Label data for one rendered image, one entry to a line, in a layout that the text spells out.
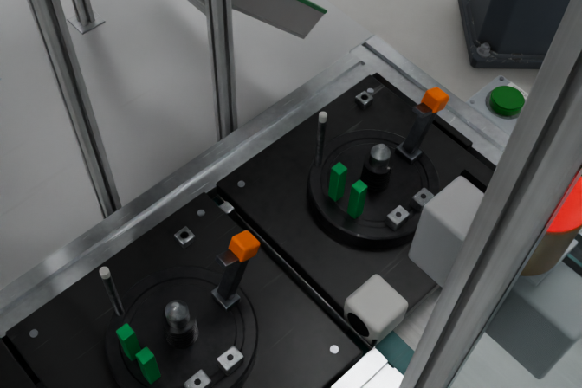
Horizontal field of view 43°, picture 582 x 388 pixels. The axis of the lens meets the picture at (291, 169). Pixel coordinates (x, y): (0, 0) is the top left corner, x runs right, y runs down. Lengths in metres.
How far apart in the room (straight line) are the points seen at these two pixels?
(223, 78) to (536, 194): 0.53
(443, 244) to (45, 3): 0.35
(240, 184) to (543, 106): 0.53
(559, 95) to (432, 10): 0.87
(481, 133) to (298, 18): 0.25
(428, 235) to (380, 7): 0.70
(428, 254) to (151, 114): 0.58
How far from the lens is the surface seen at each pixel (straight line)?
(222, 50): 0.80
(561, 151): 0.33
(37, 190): 0.97
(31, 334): 0.76
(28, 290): 0.79
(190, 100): 1.03
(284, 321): 0.73
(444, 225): 0.48
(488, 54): 1.10
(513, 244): 0.39
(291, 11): 0.87
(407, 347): 0.76
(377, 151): 0.74
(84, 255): 0.80
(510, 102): 0.92
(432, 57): 1.10
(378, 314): 0.72
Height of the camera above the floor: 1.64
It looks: 55 degrees down
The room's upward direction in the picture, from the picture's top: 3 degrees clockwise
